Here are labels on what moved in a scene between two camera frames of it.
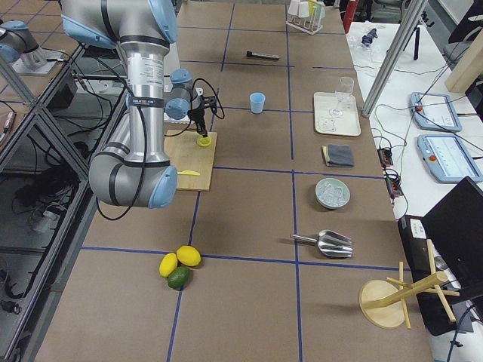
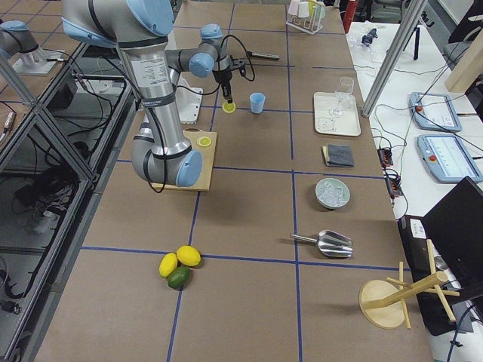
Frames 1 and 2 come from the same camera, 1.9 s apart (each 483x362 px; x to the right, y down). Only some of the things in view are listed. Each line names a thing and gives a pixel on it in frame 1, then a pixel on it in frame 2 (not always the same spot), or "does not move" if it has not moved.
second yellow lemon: (168, 264) does not move
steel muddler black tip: (263, 55) does not move
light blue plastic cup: (257, 101) does not move
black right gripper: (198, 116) → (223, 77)
